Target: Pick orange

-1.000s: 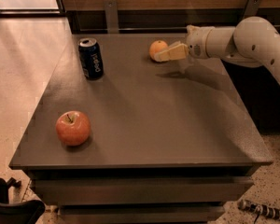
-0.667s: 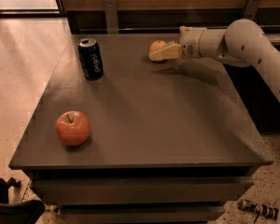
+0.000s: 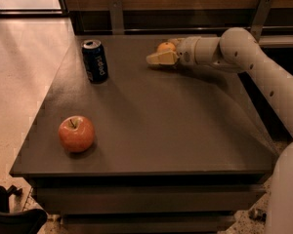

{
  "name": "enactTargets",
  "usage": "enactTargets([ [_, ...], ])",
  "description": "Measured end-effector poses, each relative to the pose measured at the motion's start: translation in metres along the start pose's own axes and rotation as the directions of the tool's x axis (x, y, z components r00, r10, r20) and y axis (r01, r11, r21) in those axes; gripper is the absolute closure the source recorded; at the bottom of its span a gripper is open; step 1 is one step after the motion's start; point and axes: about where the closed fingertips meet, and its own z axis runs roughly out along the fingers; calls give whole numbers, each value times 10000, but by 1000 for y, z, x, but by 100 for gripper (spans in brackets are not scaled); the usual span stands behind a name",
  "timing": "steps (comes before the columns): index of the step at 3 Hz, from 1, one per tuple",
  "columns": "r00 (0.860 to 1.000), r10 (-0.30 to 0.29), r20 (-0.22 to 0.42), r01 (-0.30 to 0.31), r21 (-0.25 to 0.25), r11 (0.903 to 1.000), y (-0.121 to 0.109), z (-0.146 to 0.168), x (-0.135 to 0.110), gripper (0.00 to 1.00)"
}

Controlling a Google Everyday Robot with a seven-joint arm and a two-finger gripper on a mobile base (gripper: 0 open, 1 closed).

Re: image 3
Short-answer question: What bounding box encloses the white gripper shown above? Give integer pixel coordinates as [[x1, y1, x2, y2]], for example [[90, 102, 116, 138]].
[[146, 37, 200, 66]]

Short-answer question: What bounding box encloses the orange fruit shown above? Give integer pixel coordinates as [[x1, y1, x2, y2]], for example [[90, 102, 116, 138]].
[[156, 42, 176, 53]]

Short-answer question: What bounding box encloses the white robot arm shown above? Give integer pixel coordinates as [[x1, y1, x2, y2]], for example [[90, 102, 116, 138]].
[[146, 27, 293, 234]]

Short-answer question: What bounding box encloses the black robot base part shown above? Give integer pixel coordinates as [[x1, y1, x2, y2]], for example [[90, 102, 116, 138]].
[[0, 182, 49, 234]]

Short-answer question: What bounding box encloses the dark blue Pepsi can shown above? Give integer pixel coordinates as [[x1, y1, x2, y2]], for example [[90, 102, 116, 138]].
[[81, 39, 108, 83]]

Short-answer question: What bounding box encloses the red apple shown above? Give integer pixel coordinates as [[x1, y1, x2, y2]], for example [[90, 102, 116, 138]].
[[58, 115, 95, 153]]

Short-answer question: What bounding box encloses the left metal wall bracket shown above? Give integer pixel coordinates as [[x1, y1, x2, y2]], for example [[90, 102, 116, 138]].
[[108, 0, 125, 35]]

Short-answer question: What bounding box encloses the metal wall bracket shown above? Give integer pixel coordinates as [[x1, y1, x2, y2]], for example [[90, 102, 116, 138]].
[[250, 0, 273, 41], [108, 0, 125, 35]]

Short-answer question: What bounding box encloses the right metal wall bracket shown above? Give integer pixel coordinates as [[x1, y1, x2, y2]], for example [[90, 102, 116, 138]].
[[250, 0, 273, 41]]

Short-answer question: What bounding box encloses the striped black white cable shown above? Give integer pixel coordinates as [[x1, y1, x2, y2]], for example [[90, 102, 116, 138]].
[[248, 208, 268, 222]]

